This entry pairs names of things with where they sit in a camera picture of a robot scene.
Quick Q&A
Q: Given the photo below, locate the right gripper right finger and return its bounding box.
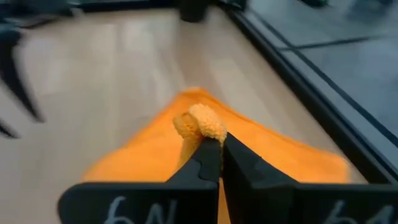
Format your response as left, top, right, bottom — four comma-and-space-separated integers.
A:
222, 132, 398, 224

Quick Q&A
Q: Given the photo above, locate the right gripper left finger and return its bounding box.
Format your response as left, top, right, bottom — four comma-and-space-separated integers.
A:
57, 136, 222, 224

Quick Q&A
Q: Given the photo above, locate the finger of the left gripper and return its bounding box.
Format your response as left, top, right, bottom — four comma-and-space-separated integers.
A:
0, 30, 44, 123
0, 119, 19, 139

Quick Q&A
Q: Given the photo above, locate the orange microfiber towel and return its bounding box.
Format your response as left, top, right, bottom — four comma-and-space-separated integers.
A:
80, 86, 369, 224

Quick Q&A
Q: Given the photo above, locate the black plant pot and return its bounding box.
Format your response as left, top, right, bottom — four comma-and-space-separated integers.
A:
178, 0, 210, 23

